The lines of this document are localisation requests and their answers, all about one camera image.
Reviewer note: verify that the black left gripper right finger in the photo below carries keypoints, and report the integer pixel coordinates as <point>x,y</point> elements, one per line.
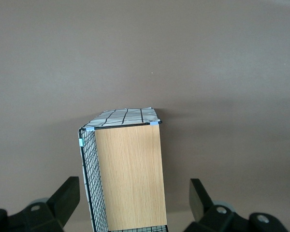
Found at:
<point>203,207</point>

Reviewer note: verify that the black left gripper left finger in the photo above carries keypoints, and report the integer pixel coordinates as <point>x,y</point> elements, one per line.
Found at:
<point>62,200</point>

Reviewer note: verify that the light wooden shelf insert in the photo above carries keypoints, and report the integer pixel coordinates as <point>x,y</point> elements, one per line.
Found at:
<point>131,174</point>

